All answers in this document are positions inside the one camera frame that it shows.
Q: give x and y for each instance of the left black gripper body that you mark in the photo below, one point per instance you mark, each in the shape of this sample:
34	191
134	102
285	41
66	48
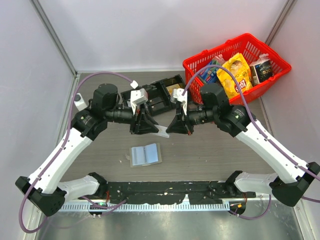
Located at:
137	119

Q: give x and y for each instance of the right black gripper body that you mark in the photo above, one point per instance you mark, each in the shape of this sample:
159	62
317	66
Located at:
189	120

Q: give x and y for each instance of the white VIP card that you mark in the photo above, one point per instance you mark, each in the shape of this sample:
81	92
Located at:
161	131

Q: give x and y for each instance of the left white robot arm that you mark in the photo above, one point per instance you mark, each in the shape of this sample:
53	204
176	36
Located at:
44	187

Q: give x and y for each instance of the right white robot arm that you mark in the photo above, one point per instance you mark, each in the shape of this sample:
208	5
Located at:
292	176

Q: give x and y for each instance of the black cards stack in tray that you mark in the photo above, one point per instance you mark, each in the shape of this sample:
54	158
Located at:
157	104

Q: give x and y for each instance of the black three-compartment card tray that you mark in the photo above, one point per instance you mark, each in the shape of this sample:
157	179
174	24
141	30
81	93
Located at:
159	94

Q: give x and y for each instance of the gold cards stack in tray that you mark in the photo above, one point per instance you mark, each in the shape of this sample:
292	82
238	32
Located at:
173	87

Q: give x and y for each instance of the blue toothpaste box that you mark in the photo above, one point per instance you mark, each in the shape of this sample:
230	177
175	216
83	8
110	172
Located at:
209	75

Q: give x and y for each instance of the white cylindrical bottle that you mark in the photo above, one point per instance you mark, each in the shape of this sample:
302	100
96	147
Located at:
79	102

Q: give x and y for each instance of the green sponge pack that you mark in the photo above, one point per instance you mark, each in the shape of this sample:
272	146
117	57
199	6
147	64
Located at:
215	62

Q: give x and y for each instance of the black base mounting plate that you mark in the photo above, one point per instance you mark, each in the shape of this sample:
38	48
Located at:
169	192

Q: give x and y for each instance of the yellow Lays chips bag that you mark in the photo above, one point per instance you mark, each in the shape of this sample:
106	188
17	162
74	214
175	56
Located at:
239	68

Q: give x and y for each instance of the black coffee package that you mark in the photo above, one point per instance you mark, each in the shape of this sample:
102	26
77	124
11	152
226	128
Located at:
261	71

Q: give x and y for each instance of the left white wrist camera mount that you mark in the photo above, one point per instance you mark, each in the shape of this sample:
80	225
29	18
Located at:
138	96

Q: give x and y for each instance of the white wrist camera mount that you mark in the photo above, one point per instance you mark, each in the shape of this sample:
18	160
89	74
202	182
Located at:
138	96
180	95

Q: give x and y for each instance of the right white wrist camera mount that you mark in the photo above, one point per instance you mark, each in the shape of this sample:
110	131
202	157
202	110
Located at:
180	95

